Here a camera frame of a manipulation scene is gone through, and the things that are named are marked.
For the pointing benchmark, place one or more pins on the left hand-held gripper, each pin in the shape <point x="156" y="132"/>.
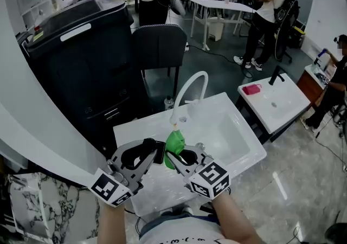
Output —
<point x="108" y="187"/>

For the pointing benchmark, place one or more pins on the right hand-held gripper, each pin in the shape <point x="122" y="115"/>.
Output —
<point x="211" y="178"/>

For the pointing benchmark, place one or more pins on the green cloth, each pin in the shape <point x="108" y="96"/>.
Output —
<point x="174" y="142"/>

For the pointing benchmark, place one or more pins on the person's left forearm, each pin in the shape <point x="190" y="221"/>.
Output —
<point x="111" y="224"/>

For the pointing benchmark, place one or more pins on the person's right forearm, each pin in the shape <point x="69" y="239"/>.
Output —
<point x="236" y="224"/>

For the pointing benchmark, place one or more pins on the clear plastic bottle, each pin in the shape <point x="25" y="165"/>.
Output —
<point x="168" y="103"/>

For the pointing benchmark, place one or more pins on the person's white shoe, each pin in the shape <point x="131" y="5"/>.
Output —
<point x="184" y="209"/>

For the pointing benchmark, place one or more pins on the person's blue jeans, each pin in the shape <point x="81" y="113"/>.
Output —
<point x="147" y="228"/>

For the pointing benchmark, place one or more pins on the person's white shirt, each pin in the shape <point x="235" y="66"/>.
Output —
<point x="184" y="232"/>

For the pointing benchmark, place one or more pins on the white gooseneck faucet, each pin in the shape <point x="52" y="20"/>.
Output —
<point x="193" y="76"/>

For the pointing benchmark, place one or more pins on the marble sink cabinet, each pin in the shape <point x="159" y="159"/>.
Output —
<point x="54" y="210"/>

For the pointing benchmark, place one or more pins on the pink sponge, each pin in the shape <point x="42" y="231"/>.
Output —
<point x="251" y="89"/>

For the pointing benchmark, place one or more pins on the large black printer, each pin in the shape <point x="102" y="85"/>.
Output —
<point x="81" y="74"/>

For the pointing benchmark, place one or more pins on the dark grey chair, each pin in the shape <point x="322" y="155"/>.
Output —
<point x="160" y="47"/>

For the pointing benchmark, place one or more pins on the white waste bin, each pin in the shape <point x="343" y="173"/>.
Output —
<point x="217" y="30"/>

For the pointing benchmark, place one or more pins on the wooden cabinet with sink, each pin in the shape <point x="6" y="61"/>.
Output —
<point x="309" y="85"/>

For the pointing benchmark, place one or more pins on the white table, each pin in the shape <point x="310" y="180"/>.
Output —
<point x="222" y="5"/>

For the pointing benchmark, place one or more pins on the small black faucet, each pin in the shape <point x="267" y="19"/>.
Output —
<point x="317" y="61"/>

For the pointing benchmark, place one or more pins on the black backpack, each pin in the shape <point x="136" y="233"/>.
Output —
<point x="286" y="12"/>

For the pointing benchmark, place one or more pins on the white sink on steel frame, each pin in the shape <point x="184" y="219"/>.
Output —
<point x="135" y="134"/>

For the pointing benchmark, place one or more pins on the white sink on black frame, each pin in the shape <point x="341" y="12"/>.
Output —
<point x="282" y="102"/>

